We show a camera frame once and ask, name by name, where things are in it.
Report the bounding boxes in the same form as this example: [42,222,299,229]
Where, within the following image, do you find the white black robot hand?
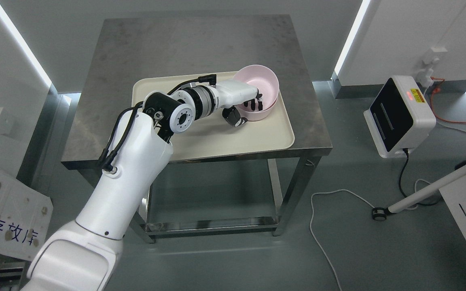
[214,79,264,127]

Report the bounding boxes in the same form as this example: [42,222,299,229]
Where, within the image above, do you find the pink bowl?
[233,65,280,112]
[235,97,277,121]

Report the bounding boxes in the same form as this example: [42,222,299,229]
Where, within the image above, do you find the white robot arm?
[23,74,217,291]

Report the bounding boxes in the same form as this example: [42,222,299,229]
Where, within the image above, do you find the beige plastic tray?
[131,71,295,162]

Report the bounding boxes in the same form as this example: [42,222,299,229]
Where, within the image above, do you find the stainless steel table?
[61,15,334,244]

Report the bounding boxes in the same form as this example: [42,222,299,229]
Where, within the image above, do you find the white black charging device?
[364,75,436,158]

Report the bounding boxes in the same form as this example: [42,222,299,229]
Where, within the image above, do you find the white stand leg with wheel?
[371,164,466,221]

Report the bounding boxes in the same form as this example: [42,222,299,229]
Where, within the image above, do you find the white wall socket plug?
[415,46,448,89]

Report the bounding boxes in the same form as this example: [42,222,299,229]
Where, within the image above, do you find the white floor cable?
[309,179,432,291]

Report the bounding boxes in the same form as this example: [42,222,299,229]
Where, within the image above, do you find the orange cable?
[430,78,466,129]

